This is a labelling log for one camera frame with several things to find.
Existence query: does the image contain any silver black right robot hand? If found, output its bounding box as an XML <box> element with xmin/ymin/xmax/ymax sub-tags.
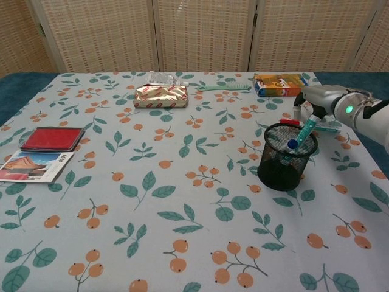
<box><xmin>292</xmin><ymin>85</ymin><xmax>348</xmax><ymax>122</ymax></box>

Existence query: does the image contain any white marker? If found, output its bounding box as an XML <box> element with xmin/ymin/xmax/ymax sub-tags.
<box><xmin>280</xmin><ymin>139</ymin><xmax>299</xmax><ymax>153</ymax></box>

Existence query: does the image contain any teal pen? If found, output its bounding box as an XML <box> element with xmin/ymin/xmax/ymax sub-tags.
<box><xmin>284</xmin><ymin>114</ymin><xmax>320</xmax><ymax>161</ymax></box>

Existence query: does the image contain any black mesh pen cup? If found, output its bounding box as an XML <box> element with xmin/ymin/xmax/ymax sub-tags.
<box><xmin>256</xmin><ymin>122</ymin><xmax>318</xmax><ymax>192</ymax></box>

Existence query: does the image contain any orange blue cardboard box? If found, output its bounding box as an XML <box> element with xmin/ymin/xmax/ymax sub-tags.
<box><xmin>252</xmin><ymin>72</ymin><xmax>312</xmax><ymax>99</ymax></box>

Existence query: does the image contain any woven bamboo screen panel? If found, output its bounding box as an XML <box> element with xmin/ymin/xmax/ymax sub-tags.
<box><xmin>30</xmin><ymin>0</ymin><xmax>162</xmax><ymax>74</ymax></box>
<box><xmin>352</xmin><ymin>0</ymin><xmax>389</xmax><ymax>73</ymax></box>
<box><xmin>151</xmin><ymin>0</ymin><xmax>260</xmax><ymax>73</ymax></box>
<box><xmin>0</xmin><ymin>0</ymin><xmax>59</xmax><ymax>79</ymax></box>
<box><xmin>248</xmin><ymin>0</ymin><xmax>378</xmax><ymax>73</ymax></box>

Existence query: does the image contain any green plastic comb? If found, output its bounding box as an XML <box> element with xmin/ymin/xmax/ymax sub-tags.
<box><xmin>194</xmin><ymin>80</ymin><xmax>253</xmax><ymax>92</ymax></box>

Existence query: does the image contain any clear plastic pouch packet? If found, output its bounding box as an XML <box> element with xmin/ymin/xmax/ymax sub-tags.
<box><xmin>143</xmin><ymin>70</ymin><xmax>191</xmax><ymax>87</ymax></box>

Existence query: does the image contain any gold red tissue pack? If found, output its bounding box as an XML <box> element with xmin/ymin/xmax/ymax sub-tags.
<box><xmin>133</xmin><ymin>84</ymin><xmax>190</xmax><ymax>110</ymax></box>

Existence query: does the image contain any floral leaf berry tablecloth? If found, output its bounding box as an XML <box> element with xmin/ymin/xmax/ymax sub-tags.
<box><xmin>0</xmin><ymin>71</ymin><xmax>389</xmax><ymax>292</ymax></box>

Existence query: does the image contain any red wallet case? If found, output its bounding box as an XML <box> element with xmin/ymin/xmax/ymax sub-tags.
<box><xmin>19</xmin><ymin>126</ymin><xmax>86</xmax><ymax>153</ymax></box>

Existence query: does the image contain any palace picture postcard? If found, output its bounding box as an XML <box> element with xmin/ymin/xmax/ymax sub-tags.
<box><xmin>0</xmin><ymin>150</ymin><xmax>75</xmax><ymax>184</ymax></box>

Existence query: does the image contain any thin wrist cable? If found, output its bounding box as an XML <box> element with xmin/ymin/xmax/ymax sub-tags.
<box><xmin>348</xmin><ymin>87</ymin><xmax>378</xmax><ymax>119</ymax></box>

